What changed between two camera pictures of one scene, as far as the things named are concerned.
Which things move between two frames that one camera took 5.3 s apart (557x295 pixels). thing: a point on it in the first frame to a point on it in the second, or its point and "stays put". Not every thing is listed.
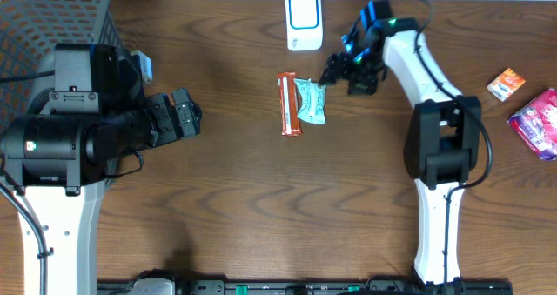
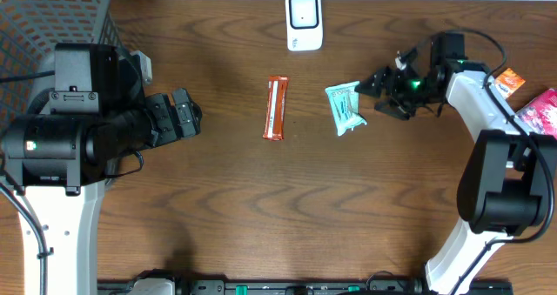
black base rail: x=298 y=287 stays put
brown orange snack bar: x=289 y=104 to x=274 y=124
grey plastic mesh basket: x=34 y=17 stays put
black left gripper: x=183 y=112 stays put
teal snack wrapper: x=313 y=109 to x=345 y=103
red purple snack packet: x=535 y=124 stays put
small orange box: x=506 y=84 stays put
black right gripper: x=338 y=67 to x=394 y=77
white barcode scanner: x=304 y=21 stays put
